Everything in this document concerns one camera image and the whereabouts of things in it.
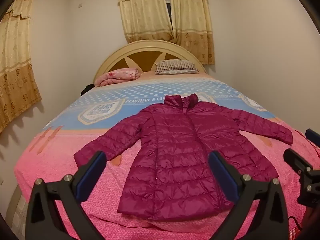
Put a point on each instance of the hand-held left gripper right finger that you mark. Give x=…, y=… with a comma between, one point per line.
x=221, y=177

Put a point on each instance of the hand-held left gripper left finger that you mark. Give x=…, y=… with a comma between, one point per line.
x=93, y=172

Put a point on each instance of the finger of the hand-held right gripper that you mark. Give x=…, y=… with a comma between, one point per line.
x=297, y=160
x=313, y=136

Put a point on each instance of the magenta quilted puffer jacket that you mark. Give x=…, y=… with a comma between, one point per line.
x=175, y=142

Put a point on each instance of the pink and blue bedspread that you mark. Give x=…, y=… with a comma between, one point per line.
x=62, y=167

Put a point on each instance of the dark cloth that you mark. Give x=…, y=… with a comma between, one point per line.
x=87, y=90

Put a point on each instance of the pink floral folded blanket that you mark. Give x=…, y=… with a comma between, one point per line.
x=117, y=76

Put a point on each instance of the cream arched headboard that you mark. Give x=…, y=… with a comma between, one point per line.
x=112, y=57

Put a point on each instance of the striped pillow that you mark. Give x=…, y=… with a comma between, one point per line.
x=175, y=66

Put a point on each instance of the beige floral side curtain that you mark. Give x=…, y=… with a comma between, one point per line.
x=15, y=67

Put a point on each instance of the beige floral window curtain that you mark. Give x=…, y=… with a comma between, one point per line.
x=142, y=17

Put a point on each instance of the cream bed frame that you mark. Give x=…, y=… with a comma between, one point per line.
x=15, y=205

